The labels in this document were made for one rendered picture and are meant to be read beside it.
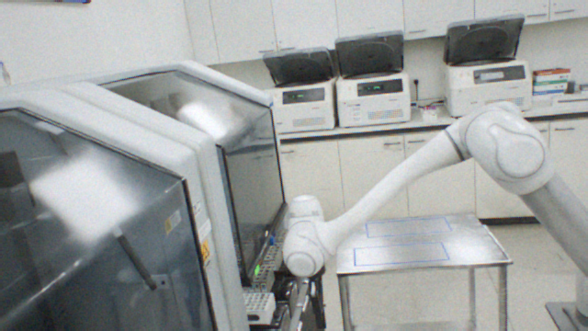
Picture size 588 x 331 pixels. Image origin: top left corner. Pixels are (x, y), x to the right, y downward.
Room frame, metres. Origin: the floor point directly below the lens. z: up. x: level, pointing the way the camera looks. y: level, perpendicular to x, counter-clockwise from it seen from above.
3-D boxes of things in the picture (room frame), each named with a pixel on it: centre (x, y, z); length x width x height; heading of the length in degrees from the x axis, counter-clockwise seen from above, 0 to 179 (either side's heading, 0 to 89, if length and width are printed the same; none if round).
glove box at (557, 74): (3.62, -2.10, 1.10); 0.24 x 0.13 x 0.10; 76
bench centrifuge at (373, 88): (3.77, -0.71, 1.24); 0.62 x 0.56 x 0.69; 168
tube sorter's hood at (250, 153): (1.57, 0.37, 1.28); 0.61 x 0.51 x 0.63; 168
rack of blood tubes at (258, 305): (1.32, 0.28, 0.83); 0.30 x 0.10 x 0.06; 78
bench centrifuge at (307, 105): (3.89, -0.14, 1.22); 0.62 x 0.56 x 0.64; 166
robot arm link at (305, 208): (1.24, -0.01, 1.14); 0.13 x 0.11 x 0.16; 172
